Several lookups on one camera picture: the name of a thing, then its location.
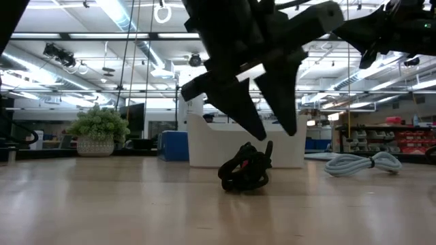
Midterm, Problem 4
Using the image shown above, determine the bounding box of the black hanging camera unit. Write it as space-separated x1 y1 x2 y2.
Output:
42 42 77 68

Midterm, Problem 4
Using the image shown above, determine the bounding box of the white plastic bin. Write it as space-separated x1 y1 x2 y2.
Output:
186 112 308 169

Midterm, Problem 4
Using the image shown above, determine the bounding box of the thin black hanging cable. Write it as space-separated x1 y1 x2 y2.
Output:
144 0 155 103

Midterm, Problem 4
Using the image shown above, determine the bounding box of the black overhead frame bar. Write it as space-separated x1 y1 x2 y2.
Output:
9 32 202 42

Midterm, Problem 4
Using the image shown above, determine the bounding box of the white cable loop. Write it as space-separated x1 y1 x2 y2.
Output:
153 2 172 25

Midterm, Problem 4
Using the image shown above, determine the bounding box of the black metal stand frame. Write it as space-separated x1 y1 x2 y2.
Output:
174 84 181 132

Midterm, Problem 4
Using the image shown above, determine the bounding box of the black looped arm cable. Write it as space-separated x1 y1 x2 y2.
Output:
0 115 40 146

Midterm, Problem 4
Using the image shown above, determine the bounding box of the small white box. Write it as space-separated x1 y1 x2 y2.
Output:
29 130 45 151

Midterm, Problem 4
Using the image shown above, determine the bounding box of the shelf rack with parts bins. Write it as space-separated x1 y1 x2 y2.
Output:
334 123 436 154

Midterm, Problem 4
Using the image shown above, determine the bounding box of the green plant in white pot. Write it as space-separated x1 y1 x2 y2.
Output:
67 103 131 158

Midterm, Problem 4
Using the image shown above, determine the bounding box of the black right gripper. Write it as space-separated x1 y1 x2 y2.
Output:
332 0 436 70

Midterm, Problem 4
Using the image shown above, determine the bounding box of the round black ceiling device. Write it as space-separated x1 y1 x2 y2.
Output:
188 52 203 68

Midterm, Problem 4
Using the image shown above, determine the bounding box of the black monitor screen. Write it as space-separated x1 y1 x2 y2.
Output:
119 102 146 140

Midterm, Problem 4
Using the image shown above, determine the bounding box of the blue storage box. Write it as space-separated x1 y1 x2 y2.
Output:
157 130 190 162

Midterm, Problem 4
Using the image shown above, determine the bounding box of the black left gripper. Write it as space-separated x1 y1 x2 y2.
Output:
180 0 345 142

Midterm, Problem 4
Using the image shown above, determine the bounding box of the grey flat mat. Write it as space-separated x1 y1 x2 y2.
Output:
304 151 337 161

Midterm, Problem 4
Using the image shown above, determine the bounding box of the white round column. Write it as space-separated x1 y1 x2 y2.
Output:
177 93 205 132

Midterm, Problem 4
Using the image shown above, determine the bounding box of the pale blue USB-C cable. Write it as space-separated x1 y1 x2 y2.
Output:
323 151 403 178

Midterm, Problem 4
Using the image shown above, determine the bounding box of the black USB-C cable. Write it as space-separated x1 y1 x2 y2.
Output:
217 140 274 193

